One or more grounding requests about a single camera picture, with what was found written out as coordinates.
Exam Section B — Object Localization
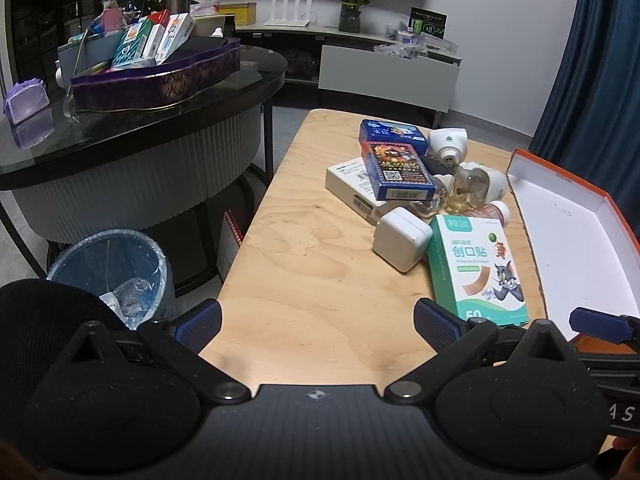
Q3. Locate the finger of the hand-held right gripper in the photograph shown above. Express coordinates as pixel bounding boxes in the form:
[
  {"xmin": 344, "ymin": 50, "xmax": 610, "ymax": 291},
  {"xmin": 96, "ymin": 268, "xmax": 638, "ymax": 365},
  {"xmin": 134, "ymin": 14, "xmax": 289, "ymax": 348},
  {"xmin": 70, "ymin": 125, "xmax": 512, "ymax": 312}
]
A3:
[{"xmin": 569, "ymin": 306, "xmax": 640, "ymax": 356}]

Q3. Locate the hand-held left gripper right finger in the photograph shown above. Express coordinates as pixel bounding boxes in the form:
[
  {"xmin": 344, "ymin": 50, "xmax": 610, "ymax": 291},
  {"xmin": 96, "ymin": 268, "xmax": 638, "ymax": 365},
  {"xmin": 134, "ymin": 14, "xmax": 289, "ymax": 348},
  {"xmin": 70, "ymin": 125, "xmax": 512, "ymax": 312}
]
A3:
[{"xmin": 384, "ymin": 298, "xmax": 583, "ymax": 406}]

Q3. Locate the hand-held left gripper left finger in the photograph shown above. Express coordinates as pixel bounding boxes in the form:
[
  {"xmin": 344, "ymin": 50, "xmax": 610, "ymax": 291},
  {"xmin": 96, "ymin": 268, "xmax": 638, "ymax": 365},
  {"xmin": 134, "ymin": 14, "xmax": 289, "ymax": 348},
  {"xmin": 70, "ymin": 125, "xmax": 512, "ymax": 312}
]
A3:
[{"xmin": 50, "ymin": 299, "xmax": 252, "ymax": 406}]

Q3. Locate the green bandage box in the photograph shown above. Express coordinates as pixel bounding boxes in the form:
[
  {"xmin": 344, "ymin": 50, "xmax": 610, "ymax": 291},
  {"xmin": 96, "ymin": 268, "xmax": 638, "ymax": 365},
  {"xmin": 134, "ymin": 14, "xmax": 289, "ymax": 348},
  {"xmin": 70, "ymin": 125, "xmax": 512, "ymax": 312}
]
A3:
[{"xmin": 426, "ymin": 214, "xmax": 530, "ymax": 328}]

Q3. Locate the orange white cardboard box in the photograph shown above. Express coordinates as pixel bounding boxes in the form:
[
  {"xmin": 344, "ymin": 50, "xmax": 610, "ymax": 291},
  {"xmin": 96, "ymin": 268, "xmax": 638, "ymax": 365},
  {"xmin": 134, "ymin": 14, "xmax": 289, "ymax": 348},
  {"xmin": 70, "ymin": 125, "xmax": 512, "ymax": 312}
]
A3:
[{"xmin": 505, "ymin": 147, "xmax": 640, "ymax": 356}]

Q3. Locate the white cube charger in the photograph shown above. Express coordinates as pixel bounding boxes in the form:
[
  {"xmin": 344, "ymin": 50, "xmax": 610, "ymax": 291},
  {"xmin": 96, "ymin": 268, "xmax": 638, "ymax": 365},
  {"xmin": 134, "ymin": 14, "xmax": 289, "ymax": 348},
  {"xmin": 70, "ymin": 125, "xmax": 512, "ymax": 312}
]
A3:
[{"xmin": 372, "ymin": 206, "xmax": 433, "ymax": 273}]

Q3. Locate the clear bottle with white cap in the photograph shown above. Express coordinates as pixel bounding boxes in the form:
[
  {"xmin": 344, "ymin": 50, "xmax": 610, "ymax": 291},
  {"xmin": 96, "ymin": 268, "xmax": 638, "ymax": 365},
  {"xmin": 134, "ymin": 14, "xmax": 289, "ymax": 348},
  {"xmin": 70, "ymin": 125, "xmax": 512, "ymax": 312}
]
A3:
[{"xmin": 411, "ymin": 174, "xmax": 451, "ymax": 219}]

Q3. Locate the copper brown tube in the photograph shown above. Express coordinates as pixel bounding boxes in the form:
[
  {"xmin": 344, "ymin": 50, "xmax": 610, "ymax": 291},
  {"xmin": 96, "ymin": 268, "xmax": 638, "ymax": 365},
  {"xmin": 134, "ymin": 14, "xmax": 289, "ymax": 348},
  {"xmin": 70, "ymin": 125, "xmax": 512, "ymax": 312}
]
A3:
[{"xmin": 482, "ymin": 200, "xmax": 511, "ymax": 223}]

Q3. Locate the white plug-in heater with bottle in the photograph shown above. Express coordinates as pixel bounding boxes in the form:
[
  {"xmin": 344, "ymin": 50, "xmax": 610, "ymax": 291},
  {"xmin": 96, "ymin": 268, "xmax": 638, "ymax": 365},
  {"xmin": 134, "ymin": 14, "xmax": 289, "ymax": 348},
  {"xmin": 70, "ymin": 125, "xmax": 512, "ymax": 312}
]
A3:
[{"xmin": 446, "ymin": 160, "xmax": 509, "ymax": 215}]

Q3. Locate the red blue card box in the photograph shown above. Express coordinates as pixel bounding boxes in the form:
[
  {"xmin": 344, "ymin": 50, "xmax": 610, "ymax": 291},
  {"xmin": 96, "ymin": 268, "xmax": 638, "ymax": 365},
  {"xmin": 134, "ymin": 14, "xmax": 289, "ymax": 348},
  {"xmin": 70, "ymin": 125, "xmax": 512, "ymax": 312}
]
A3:
[{"xmin": 361, "ymin": 141, "xmax": 437, "ymax": 201}]

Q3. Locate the white power adapter box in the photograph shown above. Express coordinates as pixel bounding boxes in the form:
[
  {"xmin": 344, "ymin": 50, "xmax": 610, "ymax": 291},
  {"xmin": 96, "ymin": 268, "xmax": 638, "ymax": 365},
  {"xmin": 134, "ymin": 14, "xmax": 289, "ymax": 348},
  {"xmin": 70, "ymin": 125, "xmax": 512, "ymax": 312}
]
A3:
[{"xmin": 325, "ymin": 156, "xmax": 401, "ymax": 226}]

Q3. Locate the blue plastic case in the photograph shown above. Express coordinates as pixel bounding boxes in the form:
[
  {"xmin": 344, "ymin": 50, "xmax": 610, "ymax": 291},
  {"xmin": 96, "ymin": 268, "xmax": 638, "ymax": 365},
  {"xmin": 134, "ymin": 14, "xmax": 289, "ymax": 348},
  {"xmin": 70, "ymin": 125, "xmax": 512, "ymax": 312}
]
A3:
[{"xmin": 359, "ymin": 119, "xmax": 428, "ymax": 157}]

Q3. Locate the clear plastic trash bag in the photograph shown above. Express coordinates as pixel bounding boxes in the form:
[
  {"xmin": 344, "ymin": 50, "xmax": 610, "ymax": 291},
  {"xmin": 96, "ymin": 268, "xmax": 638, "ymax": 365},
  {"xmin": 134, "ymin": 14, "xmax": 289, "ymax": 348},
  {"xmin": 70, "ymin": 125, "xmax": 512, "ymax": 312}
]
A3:
[{"xmin": 100, "ymin": 275, "xmax": 166, "ymax": 331}]

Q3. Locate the red spiral notebook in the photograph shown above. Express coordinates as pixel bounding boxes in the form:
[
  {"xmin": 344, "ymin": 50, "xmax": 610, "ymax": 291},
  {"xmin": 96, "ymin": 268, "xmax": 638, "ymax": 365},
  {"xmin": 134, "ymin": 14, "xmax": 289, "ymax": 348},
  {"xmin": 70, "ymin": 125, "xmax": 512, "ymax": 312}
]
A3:
[{"xmin": 225, "ymin": 210, "xmax": 243, "ymax": 246}]

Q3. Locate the blue trash bin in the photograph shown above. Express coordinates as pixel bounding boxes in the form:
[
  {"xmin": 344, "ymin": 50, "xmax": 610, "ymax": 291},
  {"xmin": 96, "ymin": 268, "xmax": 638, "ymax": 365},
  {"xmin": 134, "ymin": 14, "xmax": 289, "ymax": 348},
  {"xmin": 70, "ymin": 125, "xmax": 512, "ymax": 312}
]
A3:
[{"xmin": 47, "ymin": 230, "xmax": 176, "ymax": 328}]

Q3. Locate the black round glass table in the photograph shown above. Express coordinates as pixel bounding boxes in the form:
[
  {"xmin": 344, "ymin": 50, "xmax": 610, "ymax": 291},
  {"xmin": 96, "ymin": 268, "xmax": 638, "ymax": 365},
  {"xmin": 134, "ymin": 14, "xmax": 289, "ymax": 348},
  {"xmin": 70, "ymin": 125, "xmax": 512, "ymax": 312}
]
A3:
[{"xmin": 0, "ymin": 45, "xmax": 290, "ymax": 306}]

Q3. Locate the dark blue curtain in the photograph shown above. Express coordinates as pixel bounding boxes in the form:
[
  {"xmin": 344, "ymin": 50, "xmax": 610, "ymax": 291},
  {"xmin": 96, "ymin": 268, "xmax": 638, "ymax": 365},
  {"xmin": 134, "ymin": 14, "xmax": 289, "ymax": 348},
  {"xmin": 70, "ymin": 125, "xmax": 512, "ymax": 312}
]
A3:
[{"xmin": 530, "ymin": 0, "xmax": 640, "ymax": 241}]

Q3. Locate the purple gold patterned tray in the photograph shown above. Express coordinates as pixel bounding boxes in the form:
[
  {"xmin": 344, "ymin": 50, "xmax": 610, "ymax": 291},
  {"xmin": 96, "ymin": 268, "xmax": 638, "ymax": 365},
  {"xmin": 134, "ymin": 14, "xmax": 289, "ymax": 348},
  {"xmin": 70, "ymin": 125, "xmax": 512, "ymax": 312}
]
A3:
[{"xmin": 70, "ymin": 37, "xmax": 242, "ymax": 112}]

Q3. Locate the white television cabinet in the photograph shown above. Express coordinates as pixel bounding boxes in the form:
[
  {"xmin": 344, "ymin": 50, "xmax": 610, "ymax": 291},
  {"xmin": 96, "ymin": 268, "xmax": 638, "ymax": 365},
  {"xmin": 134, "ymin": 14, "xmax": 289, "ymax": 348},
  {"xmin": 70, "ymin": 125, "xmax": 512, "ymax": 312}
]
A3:
[{"xmin": 235, "ymin": 22, "xmax": 461, "ymax": 128}]

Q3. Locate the pile of small packets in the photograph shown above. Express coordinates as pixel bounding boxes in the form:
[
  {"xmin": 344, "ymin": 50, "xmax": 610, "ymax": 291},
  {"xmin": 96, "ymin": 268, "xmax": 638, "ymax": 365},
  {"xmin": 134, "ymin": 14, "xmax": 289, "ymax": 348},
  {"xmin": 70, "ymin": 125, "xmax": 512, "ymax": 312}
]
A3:
[{"xmin": 375, "ymin": 27, "xmax": 458, "ymax": 58}]

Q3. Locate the black cardboard box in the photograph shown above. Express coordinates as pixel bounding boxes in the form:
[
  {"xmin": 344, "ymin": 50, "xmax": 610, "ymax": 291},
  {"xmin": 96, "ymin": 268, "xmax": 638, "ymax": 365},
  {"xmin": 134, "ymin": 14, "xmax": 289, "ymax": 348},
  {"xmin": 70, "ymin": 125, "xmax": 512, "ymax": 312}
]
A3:
[{"xmin": 175, "ymin": 15, "xmax": 238, "ymax": 53}]

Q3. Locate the purple tissue pack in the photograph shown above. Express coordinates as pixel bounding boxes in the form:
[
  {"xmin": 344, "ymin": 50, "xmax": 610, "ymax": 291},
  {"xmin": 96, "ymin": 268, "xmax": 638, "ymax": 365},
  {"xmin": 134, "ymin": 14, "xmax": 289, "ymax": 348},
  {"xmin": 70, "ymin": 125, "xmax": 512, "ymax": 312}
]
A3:
[{"xmin": 4, "ymin": 78, "xmax": 51, "ymax": 123}]

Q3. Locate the teal medicine box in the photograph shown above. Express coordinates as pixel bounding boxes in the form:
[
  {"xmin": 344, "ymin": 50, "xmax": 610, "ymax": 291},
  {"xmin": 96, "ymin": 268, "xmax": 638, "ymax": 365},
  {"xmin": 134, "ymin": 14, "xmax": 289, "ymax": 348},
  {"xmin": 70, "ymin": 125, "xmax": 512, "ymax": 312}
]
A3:
[{"xmin": 111, "ymin": 16, "xmax": 157, "ymax": 68}]

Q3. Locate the grey storage box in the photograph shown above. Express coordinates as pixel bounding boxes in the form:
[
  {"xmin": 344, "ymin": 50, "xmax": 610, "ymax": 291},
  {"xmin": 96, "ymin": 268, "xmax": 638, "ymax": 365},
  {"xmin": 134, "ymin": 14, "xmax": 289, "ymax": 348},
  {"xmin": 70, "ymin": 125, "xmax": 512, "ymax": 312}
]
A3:
[{"xmin": 57, "ymin": 32, "xmax": 126, "ymax": 73}]

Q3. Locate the white red medicine box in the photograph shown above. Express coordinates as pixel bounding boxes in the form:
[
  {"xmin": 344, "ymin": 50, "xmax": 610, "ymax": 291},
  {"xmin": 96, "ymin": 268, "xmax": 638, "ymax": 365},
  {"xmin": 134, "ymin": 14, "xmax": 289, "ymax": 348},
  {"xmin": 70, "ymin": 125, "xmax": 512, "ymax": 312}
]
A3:
[{"xmin": 142, "ymin": 10, "xmax": 173, "ymax": 58}]

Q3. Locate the black green box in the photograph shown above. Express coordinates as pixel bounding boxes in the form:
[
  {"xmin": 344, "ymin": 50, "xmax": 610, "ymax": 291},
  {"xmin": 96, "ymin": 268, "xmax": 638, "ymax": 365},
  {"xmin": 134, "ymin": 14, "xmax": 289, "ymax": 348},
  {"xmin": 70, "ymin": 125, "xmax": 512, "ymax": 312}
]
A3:
[{"xmin": 409, "ymin": 7, "xmax": 448, "ymax": 40}]

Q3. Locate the yellow box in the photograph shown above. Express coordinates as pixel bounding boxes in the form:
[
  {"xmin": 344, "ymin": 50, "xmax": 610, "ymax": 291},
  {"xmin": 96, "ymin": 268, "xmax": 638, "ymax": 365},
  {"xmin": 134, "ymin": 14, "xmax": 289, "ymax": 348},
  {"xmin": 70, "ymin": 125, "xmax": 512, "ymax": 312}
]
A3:
[{"xmin": 219, "ymin": 2, "xmax": 258, "ymax": 26}]

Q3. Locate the pink box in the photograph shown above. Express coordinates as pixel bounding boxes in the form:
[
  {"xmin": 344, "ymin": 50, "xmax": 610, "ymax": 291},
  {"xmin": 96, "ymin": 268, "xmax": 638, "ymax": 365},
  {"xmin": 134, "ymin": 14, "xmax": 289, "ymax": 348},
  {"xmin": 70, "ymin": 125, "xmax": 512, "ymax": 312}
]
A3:
[{"xmin": 102, "ymin": 7, "xmax": 126, "ymax": 33}]

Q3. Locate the white router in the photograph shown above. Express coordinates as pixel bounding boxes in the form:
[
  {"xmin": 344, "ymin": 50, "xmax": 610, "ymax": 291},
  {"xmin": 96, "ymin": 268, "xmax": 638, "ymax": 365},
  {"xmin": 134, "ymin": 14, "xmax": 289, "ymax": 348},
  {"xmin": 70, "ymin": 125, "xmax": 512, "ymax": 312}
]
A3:
[{"xmin": 263, "ymin": 0, "xmax": 315, "ymax": 28}]

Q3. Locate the dark glass cabinet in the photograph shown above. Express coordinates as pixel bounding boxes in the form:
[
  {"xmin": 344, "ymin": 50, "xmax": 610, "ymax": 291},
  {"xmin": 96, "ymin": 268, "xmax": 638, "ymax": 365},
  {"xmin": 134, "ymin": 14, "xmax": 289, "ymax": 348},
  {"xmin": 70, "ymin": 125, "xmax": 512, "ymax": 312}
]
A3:
[{"xmin": 10, "ymin": 0, "xmax": 106, "ymax": 61}]

